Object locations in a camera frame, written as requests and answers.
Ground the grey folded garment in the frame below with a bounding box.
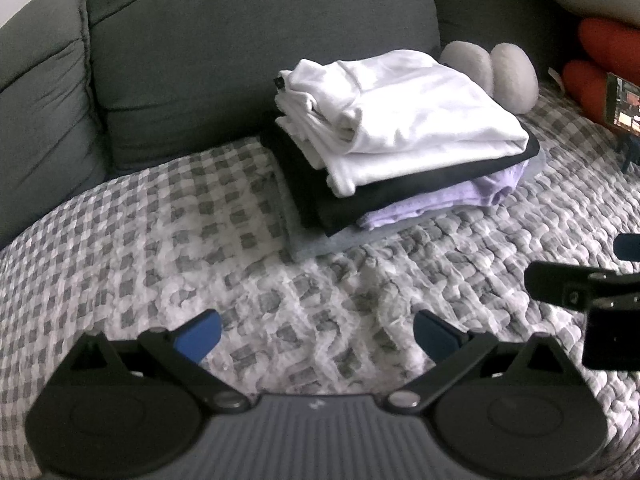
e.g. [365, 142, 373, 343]
[272, 152, 548, 263]

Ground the white garment with black label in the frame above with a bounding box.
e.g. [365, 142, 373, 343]
[275, 50, 528, 161]

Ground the blue phone stand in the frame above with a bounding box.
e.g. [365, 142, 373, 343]
[617, 132, 640, 173]

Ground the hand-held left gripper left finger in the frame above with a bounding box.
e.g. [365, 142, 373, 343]
[65, 310, 253, 413]

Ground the orange knot cushion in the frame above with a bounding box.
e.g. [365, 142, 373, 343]
[562, 17, 640, 128]

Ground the round white cushion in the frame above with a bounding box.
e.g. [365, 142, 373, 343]
[490, 42, 540, 115]
[440, 41, 496, 98]

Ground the black folded garment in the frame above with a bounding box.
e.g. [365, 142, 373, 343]
[260, 130, 541, 236]

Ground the purple folded garment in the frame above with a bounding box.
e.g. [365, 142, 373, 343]
[357, 160, 531, 231]

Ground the grey checked quilt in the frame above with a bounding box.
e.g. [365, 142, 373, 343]
[0, 87, 640, 480]

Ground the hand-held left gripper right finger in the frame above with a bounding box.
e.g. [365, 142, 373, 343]
[387, 310, 576, 413]

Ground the dark grey sofa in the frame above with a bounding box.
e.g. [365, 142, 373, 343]
[0, 0, 640, 251]

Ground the smartphone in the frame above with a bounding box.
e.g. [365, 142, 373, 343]
[604, 72, 640, 136]

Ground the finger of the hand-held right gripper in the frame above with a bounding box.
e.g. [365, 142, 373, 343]
[525, 260, 640, 311]
[614, 232, 640, 261]

